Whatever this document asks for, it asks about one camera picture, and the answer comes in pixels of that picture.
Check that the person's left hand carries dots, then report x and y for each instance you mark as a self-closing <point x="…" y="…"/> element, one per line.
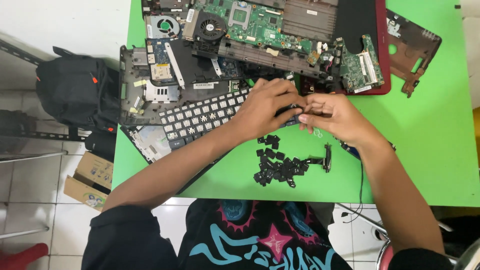
<point x="262" y="110"/>

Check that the person's right hand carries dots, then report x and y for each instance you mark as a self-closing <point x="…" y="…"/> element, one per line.
<point x="337" y="118"/>

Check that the black keycap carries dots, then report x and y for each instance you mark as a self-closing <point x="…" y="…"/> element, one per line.
<point x="290" y="110"/>

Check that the laptop keyboard with missing keycaps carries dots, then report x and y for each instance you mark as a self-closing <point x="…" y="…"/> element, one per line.
<point x="195" y="120"/>

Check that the small clear plastic clip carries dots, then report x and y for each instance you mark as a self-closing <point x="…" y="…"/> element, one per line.
<point x="318" y="132"/>

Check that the pile of loose black keys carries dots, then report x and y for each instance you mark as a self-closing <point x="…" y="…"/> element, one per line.
<point x="277" y="167"/>

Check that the black laptop bottom case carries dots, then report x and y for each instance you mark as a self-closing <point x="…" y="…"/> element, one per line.
<point x="191" y="65"/>

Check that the green laptop motherboard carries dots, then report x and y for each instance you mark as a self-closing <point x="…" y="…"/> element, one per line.
<point x="258" y="26"/>

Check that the red laptop lid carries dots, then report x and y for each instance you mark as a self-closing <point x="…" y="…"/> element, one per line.
<point x="384" y="45"/>

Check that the dark laptop base chassis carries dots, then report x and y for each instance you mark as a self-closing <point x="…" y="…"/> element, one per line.
<point x="307" y="26"/>

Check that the black cooling fan with heatsink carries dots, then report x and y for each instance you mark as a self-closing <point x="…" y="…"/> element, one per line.
<point x="210" y="27"/>

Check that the blue circuit board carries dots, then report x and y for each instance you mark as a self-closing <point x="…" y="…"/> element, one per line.
<point x="159" y="56"/>

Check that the person's black printed shirt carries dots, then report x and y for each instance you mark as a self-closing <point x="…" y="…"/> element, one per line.
<point x="262" y="240"/>

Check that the silver cooling fan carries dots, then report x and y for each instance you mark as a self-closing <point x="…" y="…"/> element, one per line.
<point x="163" y="26"/>

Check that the yellow object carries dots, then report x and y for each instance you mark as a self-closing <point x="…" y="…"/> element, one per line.
<point x="477" y="135"/>

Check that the chrome stool with red seat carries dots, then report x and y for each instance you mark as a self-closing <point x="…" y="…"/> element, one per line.
<point x="379" y="255"/>

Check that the black laptop part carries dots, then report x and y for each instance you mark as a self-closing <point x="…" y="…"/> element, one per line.
<point x="165" y="5"/>

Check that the small black bag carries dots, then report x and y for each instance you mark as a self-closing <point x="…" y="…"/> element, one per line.
<point x="101" y="144"/>

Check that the cardboard box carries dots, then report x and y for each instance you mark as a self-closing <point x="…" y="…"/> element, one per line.
<point x="93" y="168"/>

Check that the black backpack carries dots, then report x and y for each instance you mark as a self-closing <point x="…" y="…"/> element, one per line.
<point x="75" y="90"/>

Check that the black metal rack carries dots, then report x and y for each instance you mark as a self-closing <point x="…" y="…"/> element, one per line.
<point x="56" y="135"/>

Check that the red plastic stool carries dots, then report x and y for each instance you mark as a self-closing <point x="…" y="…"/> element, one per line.
<point x="22" y="257"/>

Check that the brown laptop frame piece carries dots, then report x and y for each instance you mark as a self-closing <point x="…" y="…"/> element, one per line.
<point x="408" y="48"/>

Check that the chrome chair frame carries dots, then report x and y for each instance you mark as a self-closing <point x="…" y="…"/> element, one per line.
<point x="33" y="155"/>

